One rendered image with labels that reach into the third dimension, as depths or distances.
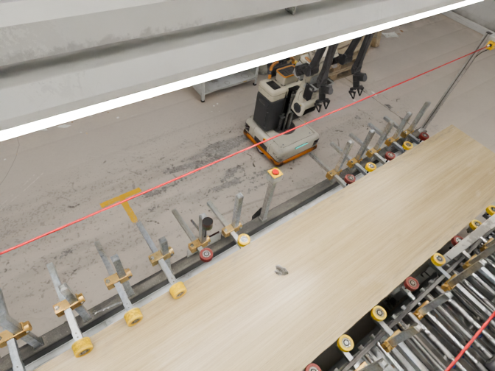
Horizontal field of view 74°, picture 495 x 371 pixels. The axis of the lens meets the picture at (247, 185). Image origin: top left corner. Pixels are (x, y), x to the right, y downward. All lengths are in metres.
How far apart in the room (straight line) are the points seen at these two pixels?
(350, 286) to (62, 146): 3.23
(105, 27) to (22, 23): 0.11
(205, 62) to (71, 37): 0.23
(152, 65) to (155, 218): 2.69
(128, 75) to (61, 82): 0.10
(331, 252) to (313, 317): 0.44
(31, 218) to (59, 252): 0.47
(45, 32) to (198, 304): 1.57
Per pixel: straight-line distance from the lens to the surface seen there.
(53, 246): 3.32
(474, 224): 2.87
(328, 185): 2.78
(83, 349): 1.84
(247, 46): 0.73
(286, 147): 3.59
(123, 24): 0.60
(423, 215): 2.67
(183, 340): 1.85
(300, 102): 3.35
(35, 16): 0.58
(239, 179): 3.54
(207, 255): 2.01
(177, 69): 0.65
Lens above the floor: 2.69
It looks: 50 degrees down
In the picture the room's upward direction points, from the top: 10 degrees clockwise
